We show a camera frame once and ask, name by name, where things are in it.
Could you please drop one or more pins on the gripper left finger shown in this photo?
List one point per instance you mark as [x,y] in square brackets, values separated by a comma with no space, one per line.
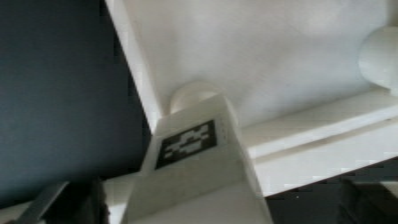
[70,204]

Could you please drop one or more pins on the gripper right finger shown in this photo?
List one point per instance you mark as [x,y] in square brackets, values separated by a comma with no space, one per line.
[369,204]

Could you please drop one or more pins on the white table leg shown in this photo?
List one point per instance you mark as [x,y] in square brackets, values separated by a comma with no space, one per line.
[379,58]
[196,187]

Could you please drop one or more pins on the white square table top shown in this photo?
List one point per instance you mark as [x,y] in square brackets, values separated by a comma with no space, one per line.
[100,55]

